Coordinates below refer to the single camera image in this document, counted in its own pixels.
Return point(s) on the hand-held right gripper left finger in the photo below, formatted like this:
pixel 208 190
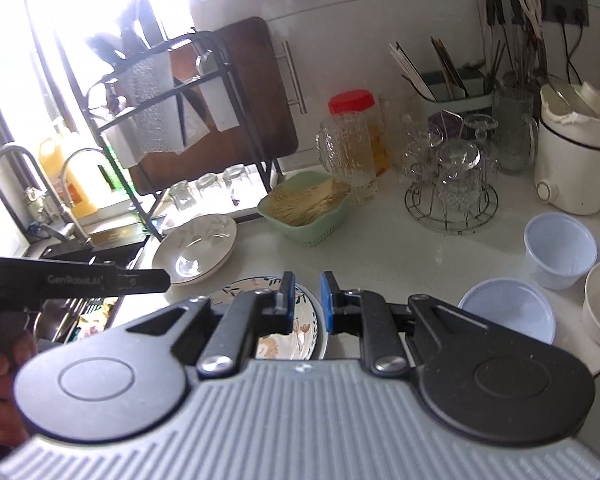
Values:
pixel 288 295

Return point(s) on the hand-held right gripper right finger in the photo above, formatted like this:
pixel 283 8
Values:
pixel 328 302

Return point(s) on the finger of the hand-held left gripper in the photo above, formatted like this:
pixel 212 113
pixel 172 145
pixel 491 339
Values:
pixel 145 280

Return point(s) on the floral patterned plate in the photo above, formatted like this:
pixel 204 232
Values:
pixel 300 330

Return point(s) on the white gold-rimmed plate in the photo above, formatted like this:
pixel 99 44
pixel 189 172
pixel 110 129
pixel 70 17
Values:
pixel 200 245

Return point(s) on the light blue plastic bowl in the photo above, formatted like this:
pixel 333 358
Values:
pixel 505 310

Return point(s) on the light blue plastic cup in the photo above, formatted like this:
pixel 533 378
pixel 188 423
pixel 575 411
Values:
pixel 560 247

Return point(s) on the person's left hand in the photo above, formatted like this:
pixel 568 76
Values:
pixel 2 390

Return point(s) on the green plastic basket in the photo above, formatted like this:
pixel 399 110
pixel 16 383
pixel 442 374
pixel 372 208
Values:
pixel 300 232

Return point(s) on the dried noodles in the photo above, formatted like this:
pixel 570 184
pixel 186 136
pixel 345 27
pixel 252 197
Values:
pixel 305 200

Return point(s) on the yellow detergent bottle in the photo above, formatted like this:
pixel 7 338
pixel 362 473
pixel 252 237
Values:
pixel 77 175

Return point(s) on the row of small glass jars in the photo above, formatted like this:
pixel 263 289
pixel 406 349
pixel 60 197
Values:
pixel 210 187

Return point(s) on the metal kitchen faucet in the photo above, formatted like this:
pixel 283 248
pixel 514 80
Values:
pixel 10 160

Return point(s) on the textured glass mug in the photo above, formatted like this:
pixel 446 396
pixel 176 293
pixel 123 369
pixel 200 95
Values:
pixel 347 155

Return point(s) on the white hanging cloth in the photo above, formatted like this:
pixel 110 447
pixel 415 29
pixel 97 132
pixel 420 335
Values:
pixel 152 105

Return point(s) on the brown wooden cutting board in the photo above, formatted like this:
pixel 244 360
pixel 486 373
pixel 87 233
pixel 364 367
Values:
pixel 260 110

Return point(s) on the upturned drinking glasses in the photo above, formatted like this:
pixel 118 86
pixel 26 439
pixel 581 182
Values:
pixel 455 160

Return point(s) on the red-lidded plastic jar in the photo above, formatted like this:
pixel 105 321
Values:
pixel 360 110

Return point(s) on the black metal dish rack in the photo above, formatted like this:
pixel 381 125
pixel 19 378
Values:
pixel 220 75

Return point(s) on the green white utensil holder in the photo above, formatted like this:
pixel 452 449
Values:
pixel 455 105

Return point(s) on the bundle of chopsticks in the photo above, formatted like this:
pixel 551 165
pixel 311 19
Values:
pixel 430 70

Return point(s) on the glass pitcher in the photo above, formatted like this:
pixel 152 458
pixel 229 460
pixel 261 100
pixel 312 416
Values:
pixel 515 130

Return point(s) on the white electric cooker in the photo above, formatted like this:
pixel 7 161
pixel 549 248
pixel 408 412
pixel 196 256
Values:
pixel 575 160

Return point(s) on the hanging kitchen utensils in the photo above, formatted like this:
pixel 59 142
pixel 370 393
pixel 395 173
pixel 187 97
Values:
pixel 515 20

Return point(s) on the black wall outlet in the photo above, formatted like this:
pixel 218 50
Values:
pixel 565 7

